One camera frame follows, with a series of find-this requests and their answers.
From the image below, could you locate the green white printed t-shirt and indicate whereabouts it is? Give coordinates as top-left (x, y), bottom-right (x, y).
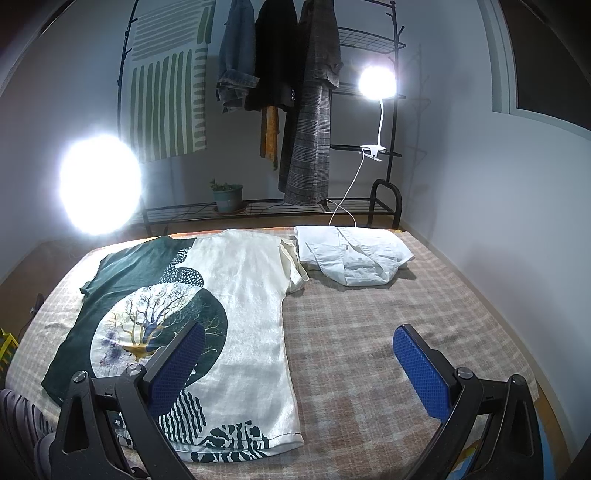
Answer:
top-left (42, 230), bottom-right (304, 463)

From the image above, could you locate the black metal clothes rack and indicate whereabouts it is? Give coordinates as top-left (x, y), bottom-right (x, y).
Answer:
top-left (115, 0), bottom-right (407, 236)

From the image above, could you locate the plaid bed blanket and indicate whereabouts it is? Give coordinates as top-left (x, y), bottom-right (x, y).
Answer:
top-left (6, 227), bottom-right (539, 480)

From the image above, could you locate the folded white shirt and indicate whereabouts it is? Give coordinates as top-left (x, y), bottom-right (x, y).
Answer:
top-left (294, 226), bottom-right (415, 287)

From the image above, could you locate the striped trousers leg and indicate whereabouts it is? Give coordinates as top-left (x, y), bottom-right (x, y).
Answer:
top-left (1, 389), bottom-right (55, 479)

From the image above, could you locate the potted plant in teal pot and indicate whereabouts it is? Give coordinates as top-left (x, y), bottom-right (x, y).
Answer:
top-left (211, 179), bottom-right (243, 214)

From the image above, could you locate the grey plaid coat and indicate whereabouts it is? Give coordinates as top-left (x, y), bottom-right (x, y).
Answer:
top-left (279, 1), bottom-right (342, 206)

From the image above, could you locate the orange hanging scarf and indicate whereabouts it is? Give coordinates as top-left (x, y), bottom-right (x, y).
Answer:
top-left (259, 106), bottom-right (280, 170)

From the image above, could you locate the white clip lamp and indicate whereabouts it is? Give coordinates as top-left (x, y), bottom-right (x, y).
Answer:
top-left (358, 64), bottom-right (398, 162)

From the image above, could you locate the blue denim jacket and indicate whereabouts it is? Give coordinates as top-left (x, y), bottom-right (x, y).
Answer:
top-left (216, 0), bottom-right (259, 113)

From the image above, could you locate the green striped hanging cloth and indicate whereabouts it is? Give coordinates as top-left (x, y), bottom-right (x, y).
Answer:
top-left (121, 1), bottom-right (215, 163)

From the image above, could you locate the black hanging jacket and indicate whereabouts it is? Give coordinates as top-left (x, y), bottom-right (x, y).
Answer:
top-left (245, 0), bottom-right (297, 111)

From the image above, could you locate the white lamp cable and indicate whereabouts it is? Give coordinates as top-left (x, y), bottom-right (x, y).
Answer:
top-left (320, 154), bottom-right (367, 228)

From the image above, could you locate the bright ring light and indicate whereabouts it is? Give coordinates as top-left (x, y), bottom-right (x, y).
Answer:
top-left (58, 133), bottom-right (142, 236)

